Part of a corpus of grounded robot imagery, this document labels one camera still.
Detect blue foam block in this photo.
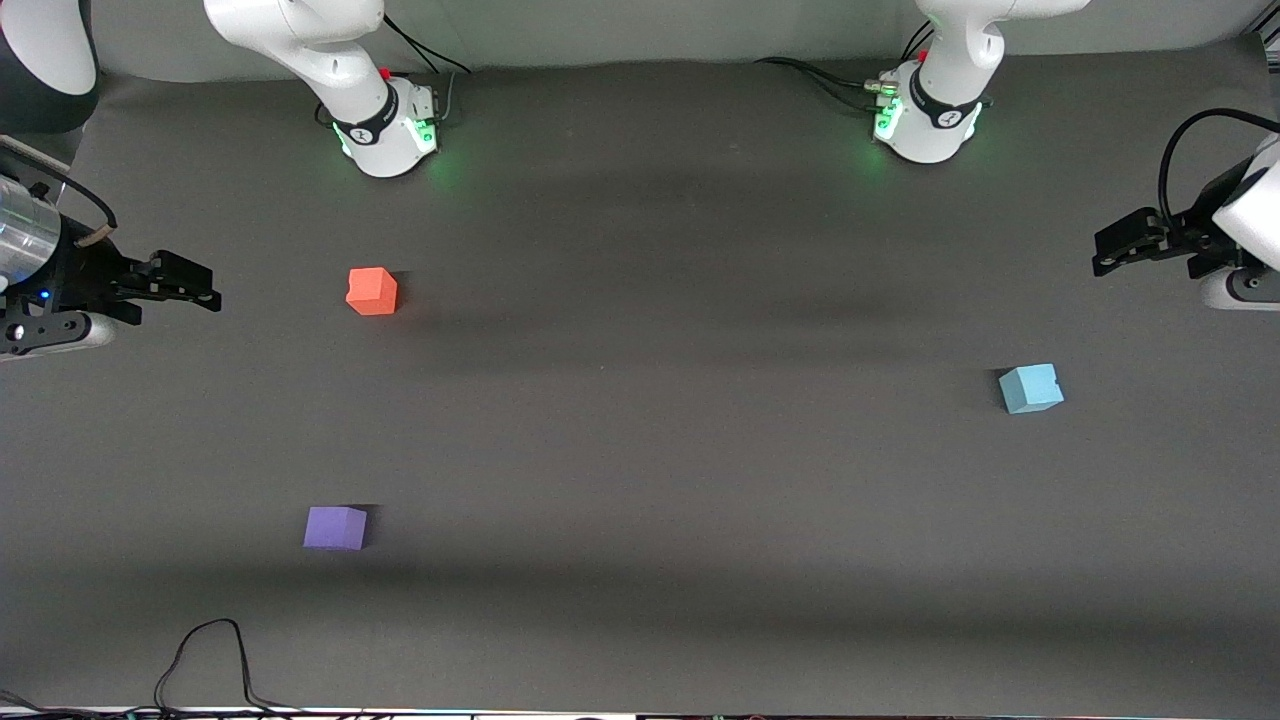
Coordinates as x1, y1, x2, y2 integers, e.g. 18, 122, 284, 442
998, 363, 1065, 415

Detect orange foam block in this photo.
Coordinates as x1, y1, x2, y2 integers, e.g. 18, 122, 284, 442
346, 267, 399, 317

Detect purple foam block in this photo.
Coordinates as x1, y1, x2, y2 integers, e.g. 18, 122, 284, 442
303, 506, 368, 552

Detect pale flat bar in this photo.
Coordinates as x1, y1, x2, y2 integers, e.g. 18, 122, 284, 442
0, 133, 73, 183

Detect dark grey table mat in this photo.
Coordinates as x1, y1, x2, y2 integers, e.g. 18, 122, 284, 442
0, 35, 1280, 717

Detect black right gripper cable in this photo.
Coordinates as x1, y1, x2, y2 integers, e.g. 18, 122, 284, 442
28, 163, 120, 251

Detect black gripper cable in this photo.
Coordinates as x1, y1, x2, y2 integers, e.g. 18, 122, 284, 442
1157, 108, 1280, 233
28, 163, 120, 251

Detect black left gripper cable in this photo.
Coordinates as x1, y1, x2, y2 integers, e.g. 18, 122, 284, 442
1157, 108, 1280, 233

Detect black right base cable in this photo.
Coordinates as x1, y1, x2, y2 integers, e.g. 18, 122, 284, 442
382, 14, 472, 77

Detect black base cable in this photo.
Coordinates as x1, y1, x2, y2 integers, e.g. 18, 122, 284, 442
754, 56, 893, 107
382, 14, 472, 77

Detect thin black looped cable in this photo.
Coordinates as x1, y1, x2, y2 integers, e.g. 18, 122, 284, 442
153, 618, 306, 717

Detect black left base cable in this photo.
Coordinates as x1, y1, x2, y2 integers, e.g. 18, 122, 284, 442
754, 56, 893, 107

